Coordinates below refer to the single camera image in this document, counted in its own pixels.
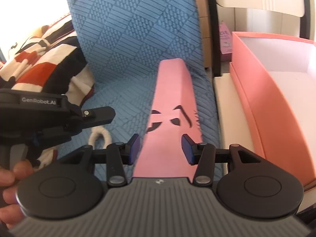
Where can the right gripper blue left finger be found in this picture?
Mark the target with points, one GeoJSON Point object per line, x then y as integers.
{"type": "Point", "coordinates": [134, 148]}

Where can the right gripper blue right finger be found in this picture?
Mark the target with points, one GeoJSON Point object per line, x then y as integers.
{"type": "Point", "coordinates": [190, 149]}

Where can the pink plastic bag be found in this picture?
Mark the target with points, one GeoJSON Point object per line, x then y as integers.
{"type": "Point", "coordinates": [173, 113]}

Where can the person's left hand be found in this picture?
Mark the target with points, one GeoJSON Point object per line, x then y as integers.
{"type": "Point", "coordinates": [11, 214]}

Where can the striped fleece blanket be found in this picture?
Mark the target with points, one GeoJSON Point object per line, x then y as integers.
{"type": "Point", "coordinates": [51, 62]}

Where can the pink open cardboard box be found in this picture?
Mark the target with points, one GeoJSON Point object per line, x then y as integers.
{"type": "Point", "coordinates": [275, 79]}

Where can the blue textured floor chair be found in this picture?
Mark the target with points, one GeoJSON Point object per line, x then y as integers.
{"type": "Point", "coordinates": [123, 42]}

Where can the pink packet on floor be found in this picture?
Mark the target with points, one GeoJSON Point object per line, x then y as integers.
{"type": "Point", "coordinates": [225, 42]}

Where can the wooden drawer cabinet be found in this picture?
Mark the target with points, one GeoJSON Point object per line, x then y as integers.
{"type": "Point", "coordinates": [203, 13]}

